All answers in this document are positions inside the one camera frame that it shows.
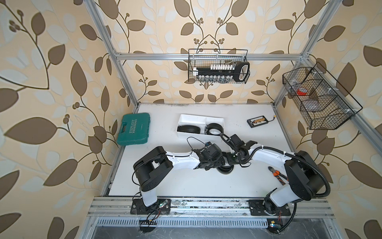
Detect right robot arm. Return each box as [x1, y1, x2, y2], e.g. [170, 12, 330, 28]
[220, 133, 331, 211]

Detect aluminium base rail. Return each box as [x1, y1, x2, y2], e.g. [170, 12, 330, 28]
[88, 197, 335, 219]

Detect green tool case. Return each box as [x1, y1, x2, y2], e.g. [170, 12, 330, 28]
[116, 113, 150, 146]

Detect black corrugated cable conduit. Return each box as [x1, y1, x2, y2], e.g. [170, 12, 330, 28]
[219, 132, 331, 232]

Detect red item in basket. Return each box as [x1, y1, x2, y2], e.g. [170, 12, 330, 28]
[296, 87, 308, 96]

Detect orange black pliers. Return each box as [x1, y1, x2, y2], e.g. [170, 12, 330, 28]
[268, 166, 288, 185]

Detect black socket holder set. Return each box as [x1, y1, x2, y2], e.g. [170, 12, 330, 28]
[190, 62, 250, 84]

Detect aluminium frame post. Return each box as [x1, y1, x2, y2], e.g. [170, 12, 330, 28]
[84, 0, 139, 113]

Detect wire basket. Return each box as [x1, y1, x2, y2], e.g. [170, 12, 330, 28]
[188, 48, 250, 84]
[283, 62, 363, 130]

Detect white divided storage box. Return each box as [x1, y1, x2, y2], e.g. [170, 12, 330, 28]
[176, 114, 225, 142]

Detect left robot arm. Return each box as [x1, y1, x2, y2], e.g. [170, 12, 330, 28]
[133, 143, 226, 207]

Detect right wire basket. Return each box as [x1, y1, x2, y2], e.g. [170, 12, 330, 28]
[283, 62, 363, 130]

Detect back wire basket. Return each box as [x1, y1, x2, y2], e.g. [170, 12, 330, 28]
[188, 48, 250, 84]

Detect black parallel charging board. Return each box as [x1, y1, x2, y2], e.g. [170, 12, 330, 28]
[247, 115, 276, 128]

